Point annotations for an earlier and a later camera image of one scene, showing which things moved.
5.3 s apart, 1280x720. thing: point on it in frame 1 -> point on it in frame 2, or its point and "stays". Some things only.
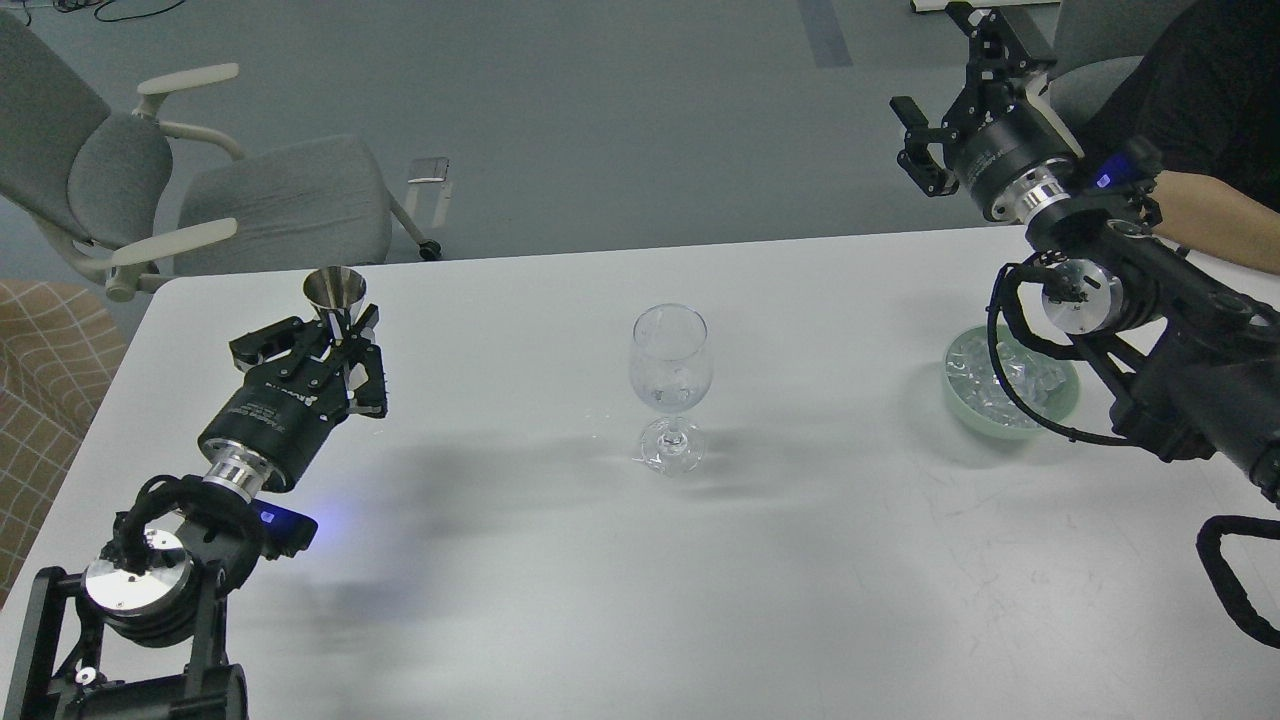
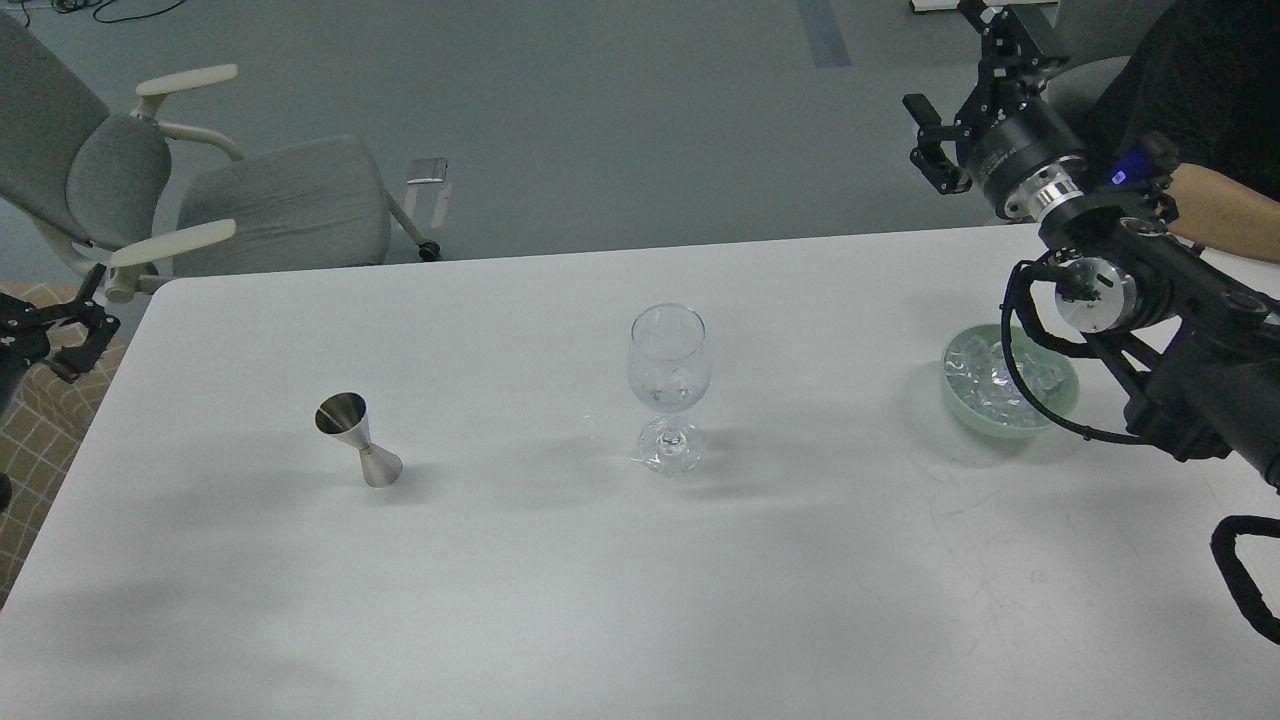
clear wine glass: (671, 358) stays
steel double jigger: (335, 288) -> (344, 415)
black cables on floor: (70, 5) stays
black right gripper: (996, 132) stays
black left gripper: (276, 411) -> (24, 338)
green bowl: (1048, 382) stays
